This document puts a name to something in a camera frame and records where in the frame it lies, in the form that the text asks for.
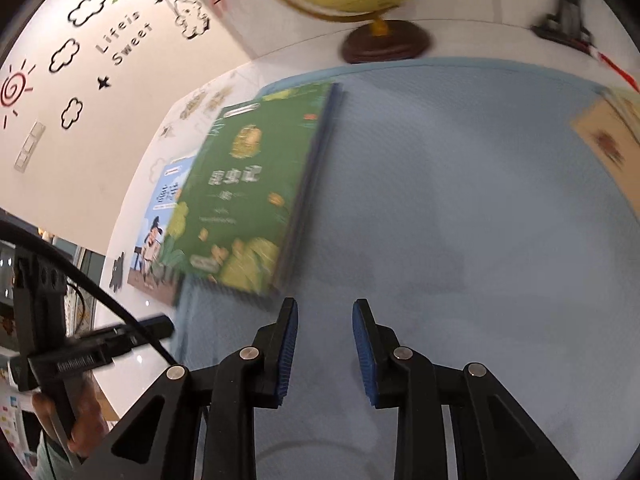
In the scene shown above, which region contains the round embroidered fan ornament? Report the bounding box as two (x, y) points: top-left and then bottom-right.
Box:
(530, 0), (598, 53)

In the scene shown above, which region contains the mid green floral book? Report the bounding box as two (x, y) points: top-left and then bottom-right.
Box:
(167, 82), (335, 297)

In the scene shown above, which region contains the person's left hand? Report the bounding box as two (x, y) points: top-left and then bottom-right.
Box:
(31, 379), (112, 466)

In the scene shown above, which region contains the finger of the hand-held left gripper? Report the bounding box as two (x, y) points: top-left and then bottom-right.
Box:
(75, 316), (175, 361)

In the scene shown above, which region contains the black lettering wall sticker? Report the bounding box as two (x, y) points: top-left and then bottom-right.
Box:
(95, 10), (153, 67)

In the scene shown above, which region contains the red tassel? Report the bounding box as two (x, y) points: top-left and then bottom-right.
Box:
(587, 45), (640, 92)

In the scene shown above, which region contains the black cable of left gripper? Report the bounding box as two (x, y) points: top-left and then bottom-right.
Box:
(0, 219), (181, 367)

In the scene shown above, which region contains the light blue textured mat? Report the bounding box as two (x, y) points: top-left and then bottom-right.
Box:
(172, 57), (640, 480)

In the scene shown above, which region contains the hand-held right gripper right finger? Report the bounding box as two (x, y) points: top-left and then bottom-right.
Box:
(351, 298), (576, 480)

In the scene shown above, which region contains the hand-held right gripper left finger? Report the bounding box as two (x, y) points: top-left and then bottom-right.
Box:
(75, 297), (300, 480)

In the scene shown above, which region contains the tree and bear wall sticker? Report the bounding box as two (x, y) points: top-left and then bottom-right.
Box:
(72, 0), (211, 41)

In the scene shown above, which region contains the white wall switch panel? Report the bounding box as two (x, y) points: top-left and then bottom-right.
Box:
(14, 120), (46, 173)

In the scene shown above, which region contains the light blue cartoon figures book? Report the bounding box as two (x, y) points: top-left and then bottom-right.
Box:
(127, 156), (198, 306)

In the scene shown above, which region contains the black bear table sticker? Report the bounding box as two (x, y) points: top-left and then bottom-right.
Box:
(107, 252), (126, 291)

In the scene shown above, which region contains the person's left forearm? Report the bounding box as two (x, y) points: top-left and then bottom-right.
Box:
(27, 435), (81, 480)

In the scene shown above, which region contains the tan book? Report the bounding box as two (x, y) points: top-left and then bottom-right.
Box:
(570, 87), (640, 181)

